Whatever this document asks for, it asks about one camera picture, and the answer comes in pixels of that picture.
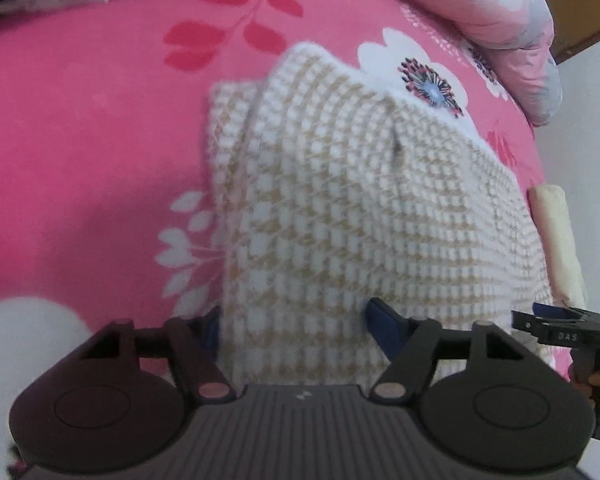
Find pink grey floral quilt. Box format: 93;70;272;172
325;0;563;128

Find folded beige cloth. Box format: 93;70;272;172
527;184;588;306

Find pink floral bed sheet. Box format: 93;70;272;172
0;0;571;480

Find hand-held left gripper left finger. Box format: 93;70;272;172
79;305;237;404

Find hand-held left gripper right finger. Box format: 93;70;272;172
362;297;524;406

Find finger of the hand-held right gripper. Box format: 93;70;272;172
511;310;600;348
532;302;588;321

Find beige checked knit cardigan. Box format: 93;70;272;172
202;40;556;391

